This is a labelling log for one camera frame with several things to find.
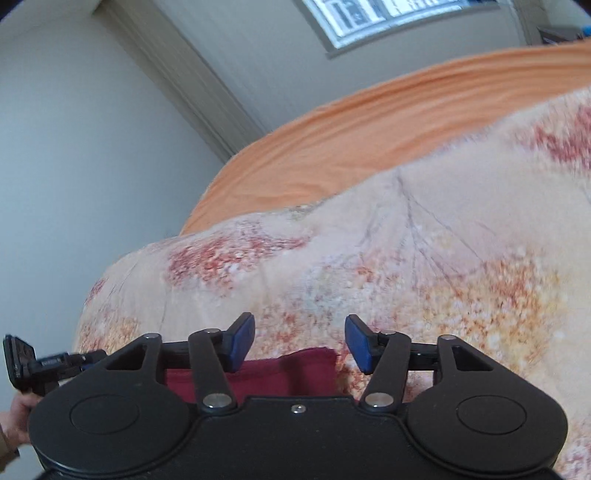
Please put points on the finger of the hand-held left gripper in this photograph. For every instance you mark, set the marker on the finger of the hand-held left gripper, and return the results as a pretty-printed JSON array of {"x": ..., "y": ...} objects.
[{"x": 87, "y": 359}]

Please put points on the floral cream blanket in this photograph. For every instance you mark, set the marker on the floral cream blanket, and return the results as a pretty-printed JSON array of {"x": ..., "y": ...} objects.
[{"x": 415, "y": 254}]

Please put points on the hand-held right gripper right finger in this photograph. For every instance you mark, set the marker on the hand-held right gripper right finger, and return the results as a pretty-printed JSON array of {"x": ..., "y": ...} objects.
[{"x": 358, "y": 344}]

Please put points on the person's left forearm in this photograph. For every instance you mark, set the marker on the person's left forearm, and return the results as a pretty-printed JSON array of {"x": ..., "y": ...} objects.
[{"x": 7, "y": 447}]

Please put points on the dark red knit sweater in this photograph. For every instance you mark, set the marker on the dark red knit sweater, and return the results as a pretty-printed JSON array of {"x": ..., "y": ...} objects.
[{"x": 258, "y": 376}]

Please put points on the orange bed sheet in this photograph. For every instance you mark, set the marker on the orange bed sheet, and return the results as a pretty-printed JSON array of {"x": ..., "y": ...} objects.
[{"x": 369, "y": 134}]

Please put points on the beige ribbed window trim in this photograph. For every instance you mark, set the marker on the beige ribbed window trim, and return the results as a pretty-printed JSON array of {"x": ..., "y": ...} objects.
[{"x": 184, "y": 78}]

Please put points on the window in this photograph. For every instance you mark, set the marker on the window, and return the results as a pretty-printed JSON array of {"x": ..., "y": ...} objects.
[{"x": 378, "y": 18}]

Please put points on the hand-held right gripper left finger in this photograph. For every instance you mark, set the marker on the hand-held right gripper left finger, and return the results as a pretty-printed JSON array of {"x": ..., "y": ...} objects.
[{"x": 242, "y": 342}]

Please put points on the person's left hand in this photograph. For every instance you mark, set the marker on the person's left hand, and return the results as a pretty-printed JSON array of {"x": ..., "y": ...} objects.
[{"x": 16, "y": 415}]

